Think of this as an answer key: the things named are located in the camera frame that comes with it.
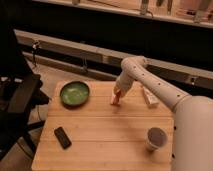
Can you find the green bowl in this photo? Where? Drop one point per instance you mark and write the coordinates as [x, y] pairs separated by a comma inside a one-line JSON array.
[[74, 93]]

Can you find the black office chair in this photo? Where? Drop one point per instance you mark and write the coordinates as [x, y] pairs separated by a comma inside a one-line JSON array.
[[19, 94]]

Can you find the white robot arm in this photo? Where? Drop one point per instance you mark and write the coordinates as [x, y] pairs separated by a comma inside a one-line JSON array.
[[192, 147]]

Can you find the wooden table board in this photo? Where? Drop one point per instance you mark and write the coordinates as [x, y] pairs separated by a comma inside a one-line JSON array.
[[103, 137]]

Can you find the black phone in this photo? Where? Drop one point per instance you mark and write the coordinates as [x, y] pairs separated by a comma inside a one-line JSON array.
[[62, 137]]

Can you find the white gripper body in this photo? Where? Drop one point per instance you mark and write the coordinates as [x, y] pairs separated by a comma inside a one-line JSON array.
[[122, 86]]

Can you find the white paper cup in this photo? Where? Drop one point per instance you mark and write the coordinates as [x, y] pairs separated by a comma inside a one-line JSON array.
[[156, 138]]

